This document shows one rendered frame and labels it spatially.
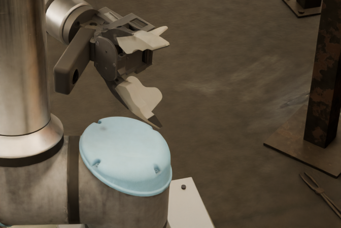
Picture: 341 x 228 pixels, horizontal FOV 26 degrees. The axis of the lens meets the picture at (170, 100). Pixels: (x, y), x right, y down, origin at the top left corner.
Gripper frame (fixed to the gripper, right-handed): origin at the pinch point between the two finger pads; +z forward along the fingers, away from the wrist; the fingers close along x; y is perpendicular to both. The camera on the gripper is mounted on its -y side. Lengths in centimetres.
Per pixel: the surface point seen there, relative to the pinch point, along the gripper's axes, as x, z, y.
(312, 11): 55, -44, 118
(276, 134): 54, -15, 61
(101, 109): 59, -54, 39
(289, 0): 56, -53, 119
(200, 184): 56, -17, 35
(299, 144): 54, -8, 62
